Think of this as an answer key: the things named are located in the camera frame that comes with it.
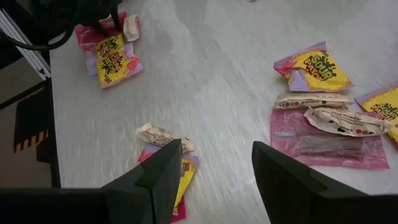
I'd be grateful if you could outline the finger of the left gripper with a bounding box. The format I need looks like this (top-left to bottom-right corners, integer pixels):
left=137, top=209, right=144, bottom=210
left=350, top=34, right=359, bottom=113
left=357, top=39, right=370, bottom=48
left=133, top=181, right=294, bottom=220
left=90, top=18, right=108, bottom=37
left=110, top=6, right=122, bottom=30

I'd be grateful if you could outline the white dotted candy bag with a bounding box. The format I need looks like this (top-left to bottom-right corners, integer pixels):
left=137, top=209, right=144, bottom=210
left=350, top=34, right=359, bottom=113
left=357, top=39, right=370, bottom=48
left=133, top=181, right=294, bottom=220
left=274, top=91, right=354, bottom=110
left=123, top=14, right=141, bottom=43
left=136, top=122, right=196, bottom=154
left=303, top=107, right=393, bottom=138

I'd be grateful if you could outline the aluminium frame rail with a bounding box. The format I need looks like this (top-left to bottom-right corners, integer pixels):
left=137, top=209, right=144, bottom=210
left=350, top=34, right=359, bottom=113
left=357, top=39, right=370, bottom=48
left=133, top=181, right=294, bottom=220
left=0, top=8, right=52, bottom=80

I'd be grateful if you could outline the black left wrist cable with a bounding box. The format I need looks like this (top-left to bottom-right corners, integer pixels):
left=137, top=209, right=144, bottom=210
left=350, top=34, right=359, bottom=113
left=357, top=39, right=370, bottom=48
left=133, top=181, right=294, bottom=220
left=0, top=18, right=82, bottom=51

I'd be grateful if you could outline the yellow sour candy bag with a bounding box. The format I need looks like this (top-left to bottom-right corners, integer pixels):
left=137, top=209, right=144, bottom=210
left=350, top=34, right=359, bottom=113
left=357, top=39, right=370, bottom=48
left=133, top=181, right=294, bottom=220
left=85, top=46, right=144, bottom=90
left=273, top=40, right=355, bottom=93
left=354, top=82, right=398, bottom=144
left=93, top=33, right=125, bottom=60
left=172, top=152, right=200, bottom=216

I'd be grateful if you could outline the black metal table frame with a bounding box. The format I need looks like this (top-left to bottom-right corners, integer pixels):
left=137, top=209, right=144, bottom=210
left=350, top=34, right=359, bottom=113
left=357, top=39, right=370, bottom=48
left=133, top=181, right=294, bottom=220
left=35, top=49, right=62, bottom=189

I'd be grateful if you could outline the black hazard striped mat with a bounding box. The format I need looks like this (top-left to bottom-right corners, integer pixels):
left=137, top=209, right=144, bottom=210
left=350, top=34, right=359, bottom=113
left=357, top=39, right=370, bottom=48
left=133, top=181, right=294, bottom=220
left=12, top=90, right=50, bottom=154

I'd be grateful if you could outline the red licorice candy bag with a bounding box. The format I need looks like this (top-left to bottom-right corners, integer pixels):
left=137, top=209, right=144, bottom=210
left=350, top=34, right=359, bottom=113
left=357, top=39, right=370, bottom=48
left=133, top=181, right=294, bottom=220
left=269, top=108, right=391, bottom=170
left=137, top=142, right=187, bottom=223
left=74, top=11, right=128, bottom=52

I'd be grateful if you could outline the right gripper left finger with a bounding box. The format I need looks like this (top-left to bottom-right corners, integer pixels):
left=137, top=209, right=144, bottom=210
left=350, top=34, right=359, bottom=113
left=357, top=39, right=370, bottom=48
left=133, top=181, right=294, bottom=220
left=101, top=138, right=183, bottom=224

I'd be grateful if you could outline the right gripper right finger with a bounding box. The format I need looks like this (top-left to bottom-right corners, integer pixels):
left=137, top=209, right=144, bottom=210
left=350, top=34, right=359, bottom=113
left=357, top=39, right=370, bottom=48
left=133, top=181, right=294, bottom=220
left=251, top=141, right=369, bottom=224

